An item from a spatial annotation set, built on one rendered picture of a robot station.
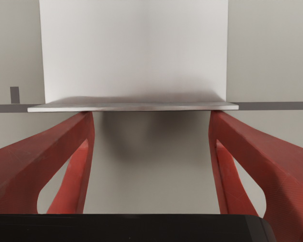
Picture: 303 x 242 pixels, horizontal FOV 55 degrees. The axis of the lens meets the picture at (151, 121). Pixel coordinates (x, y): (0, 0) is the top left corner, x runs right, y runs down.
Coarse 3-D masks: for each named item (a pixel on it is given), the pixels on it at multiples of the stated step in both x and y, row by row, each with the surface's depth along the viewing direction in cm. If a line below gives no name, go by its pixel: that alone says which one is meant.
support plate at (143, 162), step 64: (0, 0) 13; (256, 0) 13; (0, 64) 14; (256, 64) 14; (0, 128) 14; (128, 128) 14; (192, 128) 14; (256, 128) 14; (128, 192) 14; (192, 192) 14; (256, 192) 14
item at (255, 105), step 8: (8, 104) 14; (16, 104) 14; (24, 104) 14; (32, 104) 14; (40, 104) 14; (240, 104) 14; (248, 104) 14; (256, 104) 14; (264, 104) 14; (272, 104) 14; (280, 104) 14; (288, 104) 14; (296, 104) 14; (0, 112) 14; (8, 112) 14; (16, 112) 14; (24, 112) 14
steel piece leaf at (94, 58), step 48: (48, 0) 13; (96, 0) 13; (144, 0) 13; (192, 0) 13; (48, 48) 13; (96, 48) 13; (144, 48) 13; (192, 48) 13; (48, 96) 14; (96, 96) 14; (144, 96) 14; (192, 96) 14
